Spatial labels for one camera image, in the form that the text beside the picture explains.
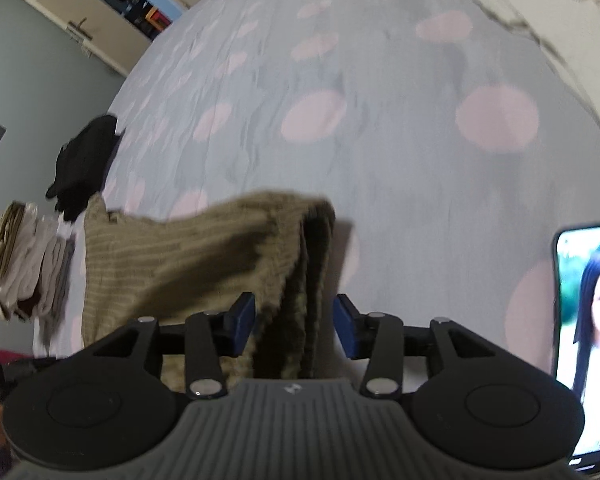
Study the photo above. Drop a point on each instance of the olive striped folded shirt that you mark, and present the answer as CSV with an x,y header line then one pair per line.
x,y
5,240

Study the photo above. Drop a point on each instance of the bed with polka dot sheet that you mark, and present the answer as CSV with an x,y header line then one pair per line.
x,y
380,160

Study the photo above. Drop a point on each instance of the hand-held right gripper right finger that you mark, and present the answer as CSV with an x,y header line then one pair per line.
x,y
345,332

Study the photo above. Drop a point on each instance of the smartphone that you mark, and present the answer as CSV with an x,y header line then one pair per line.
x,y
595,310

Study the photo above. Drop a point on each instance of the olive ribbed garment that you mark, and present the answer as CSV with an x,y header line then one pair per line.
x,y
205,260

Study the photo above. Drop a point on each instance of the black folded pants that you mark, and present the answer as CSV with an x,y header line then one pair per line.
x,y
82,170

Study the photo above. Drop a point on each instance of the stack of folded light clothes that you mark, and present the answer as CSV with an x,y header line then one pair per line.
x,y
45,275

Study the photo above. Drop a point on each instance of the cream door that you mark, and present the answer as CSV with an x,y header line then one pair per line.
x,y
75,15

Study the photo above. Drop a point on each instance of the white garment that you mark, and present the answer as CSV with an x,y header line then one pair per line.
x,y
530,15

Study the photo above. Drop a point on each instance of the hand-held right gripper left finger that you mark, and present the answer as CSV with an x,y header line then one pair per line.
x,y
243,327

